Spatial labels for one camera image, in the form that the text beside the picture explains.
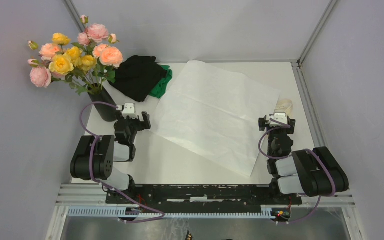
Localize cream printed ribbon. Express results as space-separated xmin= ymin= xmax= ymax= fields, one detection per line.
xmin=274 ymin=99 xmax=293 ymax=116

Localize white paper bouquet wrap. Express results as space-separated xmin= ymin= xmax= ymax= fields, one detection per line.
xmin=151 ymin=60 xmax=280 ymax=177

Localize peach rose stem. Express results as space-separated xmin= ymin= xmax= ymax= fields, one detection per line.
xmin=27 ymin=40 xmax=62 ymax=61
xmin=92 ymin=33 xmax=124 ymax=83

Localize yellow rose stem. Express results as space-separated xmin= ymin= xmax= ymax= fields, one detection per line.
xmin=48 ymin=32 xmax=98 ymax=94

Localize pink rose stem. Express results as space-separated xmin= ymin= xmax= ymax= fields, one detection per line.
xmin=77 ymin=15 xmax=110 ymax=46

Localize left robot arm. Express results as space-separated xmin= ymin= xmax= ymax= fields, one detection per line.
xmin=70 ymin=111 xmax=151 ymax=204

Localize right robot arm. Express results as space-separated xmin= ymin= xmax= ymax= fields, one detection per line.
xmin=258 ymin=112 xmax=350 ymax=204

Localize black cylindrical vase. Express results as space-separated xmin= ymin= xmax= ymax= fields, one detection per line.
xmin=87 ymin=84 xmax=119 ymax=123

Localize pink roses in vase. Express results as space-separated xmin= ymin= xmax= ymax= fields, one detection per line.
xmin=27 ymin=58 xmax=70 ymax=88

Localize green cloth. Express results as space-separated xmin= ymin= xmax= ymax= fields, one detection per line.
xmin=149 ymin=65 xmax=173 ymax=99

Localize black cloth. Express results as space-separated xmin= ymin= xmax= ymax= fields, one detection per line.
xmin=109 ymin=55 xmax=168 ymax=102

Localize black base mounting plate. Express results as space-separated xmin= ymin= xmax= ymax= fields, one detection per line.
xmin=124 ymin=184 xmax=302 ymax=214

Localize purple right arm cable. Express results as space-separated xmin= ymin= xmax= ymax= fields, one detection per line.
xmin=257 ymin=117 xmax=337 ymax=225

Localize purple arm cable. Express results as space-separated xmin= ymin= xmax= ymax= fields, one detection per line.
xmin=79 ymin=101 xmax=168 ymax=224
xmin=257 ymin=117 xmax=337 ymax=225

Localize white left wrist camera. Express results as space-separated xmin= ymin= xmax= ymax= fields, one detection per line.
xmin=116 ymin=103 xmax=139 ymax=119

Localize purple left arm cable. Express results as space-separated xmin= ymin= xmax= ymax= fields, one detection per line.
xmin=79 ymin=101 xmax=168 ymax=224

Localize white slotted cable duct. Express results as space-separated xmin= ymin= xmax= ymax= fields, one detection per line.
xmin=66 ymin=206 xmax=277 ymax=220

